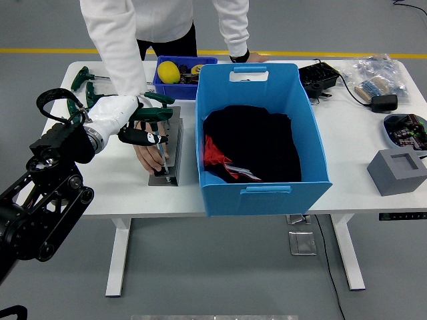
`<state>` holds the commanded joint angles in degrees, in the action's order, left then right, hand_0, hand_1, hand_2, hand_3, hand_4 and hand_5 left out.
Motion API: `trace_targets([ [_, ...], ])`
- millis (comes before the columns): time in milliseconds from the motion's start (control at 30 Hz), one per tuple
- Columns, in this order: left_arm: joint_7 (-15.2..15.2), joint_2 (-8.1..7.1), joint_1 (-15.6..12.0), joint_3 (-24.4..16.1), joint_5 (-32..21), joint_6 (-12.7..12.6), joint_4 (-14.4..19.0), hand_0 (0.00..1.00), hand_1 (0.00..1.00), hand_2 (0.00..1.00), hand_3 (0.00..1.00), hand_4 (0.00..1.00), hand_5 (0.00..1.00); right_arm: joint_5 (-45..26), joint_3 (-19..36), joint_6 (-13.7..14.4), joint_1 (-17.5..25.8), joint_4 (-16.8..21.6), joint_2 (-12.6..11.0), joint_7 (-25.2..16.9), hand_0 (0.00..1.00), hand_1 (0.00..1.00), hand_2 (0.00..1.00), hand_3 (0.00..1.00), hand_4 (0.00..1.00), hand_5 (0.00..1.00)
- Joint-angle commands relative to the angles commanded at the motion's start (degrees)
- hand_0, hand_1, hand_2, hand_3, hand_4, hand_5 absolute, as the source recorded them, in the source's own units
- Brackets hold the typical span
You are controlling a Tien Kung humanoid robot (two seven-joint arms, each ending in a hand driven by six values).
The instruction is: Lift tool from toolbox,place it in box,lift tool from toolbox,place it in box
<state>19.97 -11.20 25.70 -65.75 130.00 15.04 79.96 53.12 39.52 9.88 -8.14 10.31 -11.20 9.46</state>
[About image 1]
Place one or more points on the person's right hand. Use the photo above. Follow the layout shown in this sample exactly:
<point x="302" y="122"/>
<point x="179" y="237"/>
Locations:
<point x="150" y="158"/>

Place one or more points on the person's left hand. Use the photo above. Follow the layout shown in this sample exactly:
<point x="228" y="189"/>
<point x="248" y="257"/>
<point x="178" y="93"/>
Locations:
<point x="257" y="57"/>

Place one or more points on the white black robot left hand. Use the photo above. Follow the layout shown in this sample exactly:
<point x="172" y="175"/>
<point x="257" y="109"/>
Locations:
<point x="111" y="111"/>

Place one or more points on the grey metal tool stand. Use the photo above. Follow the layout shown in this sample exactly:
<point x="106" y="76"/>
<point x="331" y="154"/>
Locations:
<point x="177" y="150"/>

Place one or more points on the person's left forearm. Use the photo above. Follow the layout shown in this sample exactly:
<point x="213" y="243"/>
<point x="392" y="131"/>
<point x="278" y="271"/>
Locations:
<point x="235" y="40"/>

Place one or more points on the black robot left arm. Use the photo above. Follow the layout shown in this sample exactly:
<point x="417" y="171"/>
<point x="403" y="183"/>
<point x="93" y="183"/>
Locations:
<point x="50" y="200"/>

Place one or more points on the person's right forearm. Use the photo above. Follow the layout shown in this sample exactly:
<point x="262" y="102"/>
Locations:
<point x="125" y="70"/>

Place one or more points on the blue folding plastic box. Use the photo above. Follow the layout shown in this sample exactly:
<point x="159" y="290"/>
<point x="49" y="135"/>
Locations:
<point x="267" y="200"/>

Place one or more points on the yellow tape measure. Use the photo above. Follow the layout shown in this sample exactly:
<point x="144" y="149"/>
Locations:
<point x="197" y="69"/>

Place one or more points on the black plastic tray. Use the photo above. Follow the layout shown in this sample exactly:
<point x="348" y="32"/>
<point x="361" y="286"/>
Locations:
<point x="317" y="76"/>

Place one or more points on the red cloth with white stripes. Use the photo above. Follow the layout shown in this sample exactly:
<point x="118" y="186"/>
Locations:
<point x="213" y="155"/>

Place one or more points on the small dark blue plastic bin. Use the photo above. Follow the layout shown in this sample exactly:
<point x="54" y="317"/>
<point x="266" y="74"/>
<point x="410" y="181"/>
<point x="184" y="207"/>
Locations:
<point x="173" y="90"/>

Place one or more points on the yellow lemon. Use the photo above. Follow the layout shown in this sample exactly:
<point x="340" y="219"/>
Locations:
<point x="168" y="71"/>

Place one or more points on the small dark parts pile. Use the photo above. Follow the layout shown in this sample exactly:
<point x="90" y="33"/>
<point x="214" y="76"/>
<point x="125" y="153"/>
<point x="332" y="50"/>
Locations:
<point x="185" y="79"/>

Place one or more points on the black cloth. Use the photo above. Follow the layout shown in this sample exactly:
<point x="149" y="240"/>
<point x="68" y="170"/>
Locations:
<point x="253" y="143"/>

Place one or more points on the person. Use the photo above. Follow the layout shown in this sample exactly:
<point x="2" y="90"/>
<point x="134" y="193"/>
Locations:
<point x="163" y="20"/>

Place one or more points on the white table leg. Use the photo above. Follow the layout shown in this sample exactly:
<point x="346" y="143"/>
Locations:
<point x="350" y="253"/>
<point x="116" y="260"/>

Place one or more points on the clear plastic component bags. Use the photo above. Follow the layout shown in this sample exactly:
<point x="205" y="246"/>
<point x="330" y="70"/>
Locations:
<point x="370" y="66"/>

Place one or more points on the beige resistor strip bundle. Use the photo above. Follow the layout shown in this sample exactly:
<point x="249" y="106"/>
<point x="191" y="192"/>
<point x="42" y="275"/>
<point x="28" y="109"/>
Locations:
<point x="372" y="87"/>

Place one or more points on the black power adapter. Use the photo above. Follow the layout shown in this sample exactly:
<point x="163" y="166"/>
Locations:
<point x="384" y="102"/>

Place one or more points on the light blue plate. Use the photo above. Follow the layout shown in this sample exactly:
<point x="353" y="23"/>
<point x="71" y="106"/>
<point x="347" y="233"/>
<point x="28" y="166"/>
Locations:
<point x="385" y="133"/>

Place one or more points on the small metal floor plate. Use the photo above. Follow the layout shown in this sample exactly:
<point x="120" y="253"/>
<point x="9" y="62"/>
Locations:
<point x="298" y="219"/>

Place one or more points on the electronic components pile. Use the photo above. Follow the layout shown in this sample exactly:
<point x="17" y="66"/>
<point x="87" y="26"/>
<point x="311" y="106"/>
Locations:
<point x="408" y="131"/>

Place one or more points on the large metal floor plate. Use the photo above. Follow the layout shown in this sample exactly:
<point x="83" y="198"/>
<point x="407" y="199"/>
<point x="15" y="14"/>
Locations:
<point x="302" y="242"/>

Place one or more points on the grey block with square recess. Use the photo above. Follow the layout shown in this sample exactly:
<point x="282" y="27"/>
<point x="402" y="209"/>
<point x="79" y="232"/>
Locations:
<point x="387" y="176"/>

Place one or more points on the black table control panel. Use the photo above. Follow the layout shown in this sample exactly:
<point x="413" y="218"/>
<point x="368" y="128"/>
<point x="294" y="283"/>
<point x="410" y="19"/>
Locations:
<point x="402" y="216"/>

